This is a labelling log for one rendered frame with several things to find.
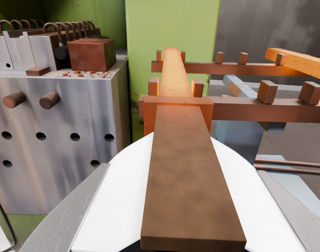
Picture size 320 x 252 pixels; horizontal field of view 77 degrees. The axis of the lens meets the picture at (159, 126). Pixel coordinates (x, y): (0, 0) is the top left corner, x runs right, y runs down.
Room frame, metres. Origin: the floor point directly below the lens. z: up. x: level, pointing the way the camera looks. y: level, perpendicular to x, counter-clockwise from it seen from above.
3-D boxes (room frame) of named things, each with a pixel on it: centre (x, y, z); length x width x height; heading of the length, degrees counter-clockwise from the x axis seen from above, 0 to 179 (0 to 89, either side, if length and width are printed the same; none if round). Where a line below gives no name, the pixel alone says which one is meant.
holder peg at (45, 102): (0.41, 0.24, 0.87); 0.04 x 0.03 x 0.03; 0
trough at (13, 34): (0.70, 0.33, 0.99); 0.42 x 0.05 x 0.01; 0
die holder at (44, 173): (0.71, 0.30, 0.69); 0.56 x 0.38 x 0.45; 0
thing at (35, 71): (0.46, 0.28, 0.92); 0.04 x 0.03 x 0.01; 178
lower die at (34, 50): (0.70, 0.35, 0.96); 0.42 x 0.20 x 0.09; 0
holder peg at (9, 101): (0.41, 0.32, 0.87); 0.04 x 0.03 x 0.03; 0
